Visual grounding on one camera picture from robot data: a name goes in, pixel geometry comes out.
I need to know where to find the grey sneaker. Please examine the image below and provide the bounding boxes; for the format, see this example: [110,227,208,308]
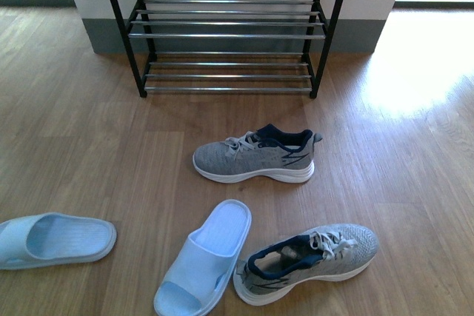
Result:
[233,223,379,306]
[193,124,322,184]

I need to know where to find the light blue slipper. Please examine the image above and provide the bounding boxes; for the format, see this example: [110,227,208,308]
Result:
[1,212,117,270]
[153,199,252,315]

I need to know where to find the black metal shoe rack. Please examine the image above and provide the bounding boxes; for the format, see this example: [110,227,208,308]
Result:
[110,0,343,98]

